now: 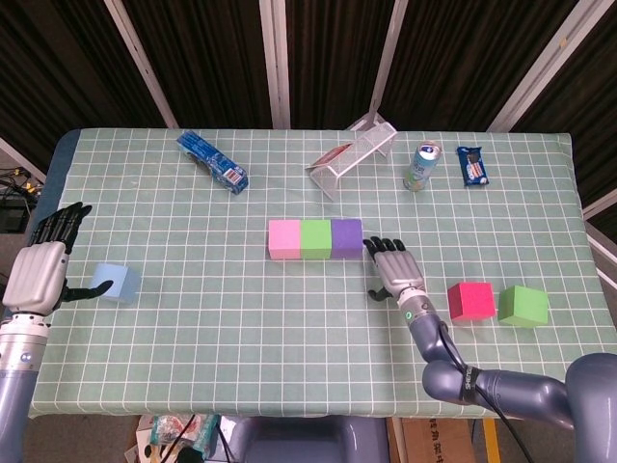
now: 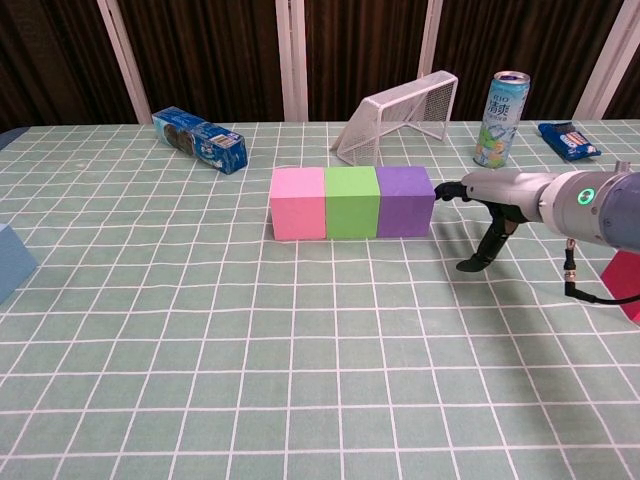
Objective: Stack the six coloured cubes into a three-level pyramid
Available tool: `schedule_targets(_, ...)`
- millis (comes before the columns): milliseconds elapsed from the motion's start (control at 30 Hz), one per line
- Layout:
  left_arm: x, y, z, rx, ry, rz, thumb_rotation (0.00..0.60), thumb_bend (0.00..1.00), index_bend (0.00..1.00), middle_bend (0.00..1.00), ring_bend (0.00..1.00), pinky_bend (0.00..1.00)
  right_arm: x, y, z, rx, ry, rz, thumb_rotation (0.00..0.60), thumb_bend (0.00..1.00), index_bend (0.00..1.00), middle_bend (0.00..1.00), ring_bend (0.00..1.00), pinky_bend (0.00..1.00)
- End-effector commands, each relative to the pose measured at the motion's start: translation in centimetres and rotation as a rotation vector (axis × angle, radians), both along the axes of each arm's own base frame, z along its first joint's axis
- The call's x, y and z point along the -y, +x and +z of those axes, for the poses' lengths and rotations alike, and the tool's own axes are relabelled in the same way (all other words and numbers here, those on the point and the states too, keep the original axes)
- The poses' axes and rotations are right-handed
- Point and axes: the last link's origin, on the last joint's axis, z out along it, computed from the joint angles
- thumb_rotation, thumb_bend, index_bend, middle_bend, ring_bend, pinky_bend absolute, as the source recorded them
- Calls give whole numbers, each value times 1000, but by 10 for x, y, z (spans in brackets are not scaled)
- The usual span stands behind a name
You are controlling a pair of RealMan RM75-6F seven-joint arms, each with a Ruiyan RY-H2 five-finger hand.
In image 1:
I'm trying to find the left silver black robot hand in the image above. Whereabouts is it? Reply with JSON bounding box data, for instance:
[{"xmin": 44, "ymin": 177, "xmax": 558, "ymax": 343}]
[{"xmin": 2, "ymin": 202, "xmax": 115, "ymax": 317}]

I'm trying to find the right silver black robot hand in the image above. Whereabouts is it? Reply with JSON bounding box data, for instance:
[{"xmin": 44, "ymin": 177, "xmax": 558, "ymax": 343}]
[{"xmin": 362, "ymin": 235, "xmax": 429, "ymax": 303}]

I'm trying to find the purple foam cube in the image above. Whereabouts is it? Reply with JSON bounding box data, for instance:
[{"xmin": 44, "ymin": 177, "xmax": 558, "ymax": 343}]
[{"xmin": 330, "ymin": 218, "xmax": 364, "ymax": 260}]

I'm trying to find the red foam cube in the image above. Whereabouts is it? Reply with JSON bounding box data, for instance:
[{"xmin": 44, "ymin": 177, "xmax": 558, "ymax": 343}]
[{"xmin": 446, "ymin": 282, "xmax": 497, "ymax": 323}]

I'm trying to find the green foam cube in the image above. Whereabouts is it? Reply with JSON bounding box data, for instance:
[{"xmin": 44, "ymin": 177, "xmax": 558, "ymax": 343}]
[
  {"xmin": 300, "ymin": 219, "xmax": 334, "ymax": 261},
  {"xmin": 496, "ymin": 284, "xmax": 550, "ymax": 330}
]

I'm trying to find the pink foam cube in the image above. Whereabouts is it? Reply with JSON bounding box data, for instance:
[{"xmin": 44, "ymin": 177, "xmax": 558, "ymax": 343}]
[{"xmin": 268, "ymin": 219, "xmax": 303, "ymax": 261}]

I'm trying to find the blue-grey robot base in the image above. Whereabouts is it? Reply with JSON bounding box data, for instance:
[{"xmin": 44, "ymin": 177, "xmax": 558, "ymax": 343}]
[{"xmin": 240, "ymin": 415, "xmax": 390, "ymax": 463}]

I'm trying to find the black box device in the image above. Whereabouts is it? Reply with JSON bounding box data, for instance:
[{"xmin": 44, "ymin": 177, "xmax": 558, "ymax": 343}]
[{"xmin": 0, "ymin": 202, "xmax": 31, "ymax": 235}]

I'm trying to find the light blue foam cube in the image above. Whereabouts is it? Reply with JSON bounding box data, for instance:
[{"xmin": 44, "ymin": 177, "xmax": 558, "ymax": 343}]
[{"xmin": 90, "ymin": 262, "xmax": 143, "ymax": 305}]

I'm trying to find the green white drink can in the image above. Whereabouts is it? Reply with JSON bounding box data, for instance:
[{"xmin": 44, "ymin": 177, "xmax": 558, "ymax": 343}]
[{"xmin": 403, "ymin": 140, "xmax": 443, "ymax": 194}]

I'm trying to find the dark blue cookie packet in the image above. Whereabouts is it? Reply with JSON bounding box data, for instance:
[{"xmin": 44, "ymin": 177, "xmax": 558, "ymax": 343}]
[{"xmin": 456, "ymin": 146, "xmax": 492, "ymax": 189}]

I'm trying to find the red card in basket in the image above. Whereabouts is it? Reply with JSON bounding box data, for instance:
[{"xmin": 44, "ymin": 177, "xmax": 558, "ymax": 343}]
[{"xmin": 311, "ymin": 143, "xmax": 352, "ymax": 168}]

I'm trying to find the green checked tablecloth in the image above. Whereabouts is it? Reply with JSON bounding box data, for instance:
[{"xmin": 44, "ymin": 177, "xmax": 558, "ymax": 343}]
[{"xmin": 28, "ymin": 127, "xmax": 616, "ymax": 420}]

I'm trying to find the brown cardboard box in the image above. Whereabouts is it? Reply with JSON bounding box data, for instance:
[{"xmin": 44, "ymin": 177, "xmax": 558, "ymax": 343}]
[{"xmin": 399, "ymin": 417, "xmax": 486, "ymax": 463}]

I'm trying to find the yellow bar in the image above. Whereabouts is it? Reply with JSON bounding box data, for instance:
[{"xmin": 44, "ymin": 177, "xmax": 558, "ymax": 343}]
[{"xmin": 483, "ymin": 417, "xmax": 500, "ymax": 463}]

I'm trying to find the white printed bag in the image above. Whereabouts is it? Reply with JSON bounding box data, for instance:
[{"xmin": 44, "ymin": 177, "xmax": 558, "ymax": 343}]
[{"xmin": 125, "ymin": 415, "xmax": 160, "ymax": 463}]

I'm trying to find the long blue cookie box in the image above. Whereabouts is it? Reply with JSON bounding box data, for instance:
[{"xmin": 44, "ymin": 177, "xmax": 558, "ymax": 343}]
[{"xmin": 175, "ymin": 130, "xmax": 251, "ymax": 196}]

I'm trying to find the teal snack bag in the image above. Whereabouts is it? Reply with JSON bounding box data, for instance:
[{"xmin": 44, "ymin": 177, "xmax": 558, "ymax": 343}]
[{"xmin": 149, "ymin": 414, "xmax": 221, "ymax": 459}]

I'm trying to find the black pleated curtain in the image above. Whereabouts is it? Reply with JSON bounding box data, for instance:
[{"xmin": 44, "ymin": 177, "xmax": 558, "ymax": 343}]
[{"xmin": 0, "ymin": 0, "xmax": 617, "ymax": 228}]

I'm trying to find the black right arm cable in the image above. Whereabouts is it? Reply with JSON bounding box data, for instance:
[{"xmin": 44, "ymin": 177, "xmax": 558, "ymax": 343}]
[{"xmin": 438, "ymin": 322, "xmax": 526, "ymax": 463}]

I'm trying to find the tangled cable bundle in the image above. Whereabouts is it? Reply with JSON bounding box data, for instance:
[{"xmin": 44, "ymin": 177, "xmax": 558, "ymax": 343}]
[{"xmin": 0, "ymin": 166, "xmax": 42, "ymax": 200}]

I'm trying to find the white metal frame post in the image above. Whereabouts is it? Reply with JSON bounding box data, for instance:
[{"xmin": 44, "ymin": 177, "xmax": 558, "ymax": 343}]
[
  {"xmin": 346, "ymin": 0, "xmax": 411, "ymax": 132},
  {"xmin": 485, "ymin": 0, "xmax": 606, "ymax": 132},
  {"xmin": 103, "ymin": 0, "xmax": 180, "ymax": 129},
  {"xmin": 581, "ymin": 187, "xmax": 617, "ymax": 218},
  {"xmin": 585, "ymin": 224, "xmax": 617, "ymax": 286},
  {"xmin": 258, "ymin": 0, "xmax": 292, "ymax": 130},
  {"xmin": 0, "ymin": 136, "xmax": 48, "ymax": 183}
]

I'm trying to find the white wire mesh basket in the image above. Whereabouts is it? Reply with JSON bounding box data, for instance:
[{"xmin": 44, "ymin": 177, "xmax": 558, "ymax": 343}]
[{"xmin": 305, "ymin": 121, "xmax": 398, "ymax": 200}]

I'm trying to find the thin black hanging cable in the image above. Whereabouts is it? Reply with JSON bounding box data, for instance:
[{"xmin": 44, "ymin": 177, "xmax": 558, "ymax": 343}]
[{"xmin": 163, "ymin": 413, "xmax": 197, "ymax": 457}]

